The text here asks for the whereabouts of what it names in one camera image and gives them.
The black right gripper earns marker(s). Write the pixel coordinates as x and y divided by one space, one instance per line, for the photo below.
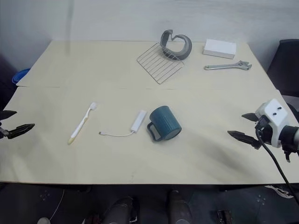
264 130

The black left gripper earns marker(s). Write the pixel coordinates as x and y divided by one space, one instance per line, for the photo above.
1 132

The blue round object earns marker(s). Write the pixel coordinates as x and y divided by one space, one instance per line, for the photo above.
19 75

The silver adjustable wrench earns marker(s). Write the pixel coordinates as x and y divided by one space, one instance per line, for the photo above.
227 66

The white yellow toothbrush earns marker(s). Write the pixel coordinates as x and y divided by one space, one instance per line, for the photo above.
81 123

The black chair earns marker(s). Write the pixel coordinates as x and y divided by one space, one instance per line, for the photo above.
285 67

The white rectangular box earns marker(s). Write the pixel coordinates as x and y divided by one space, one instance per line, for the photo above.
219 49

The teal ribbed mug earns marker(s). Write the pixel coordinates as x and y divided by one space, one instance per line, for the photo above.
164 123

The dark rounded robot foot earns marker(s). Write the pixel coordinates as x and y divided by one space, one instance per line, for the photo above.
121 211
178 207

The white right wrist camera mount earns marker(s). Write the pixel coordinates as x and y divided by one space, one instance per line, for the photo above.
275 121

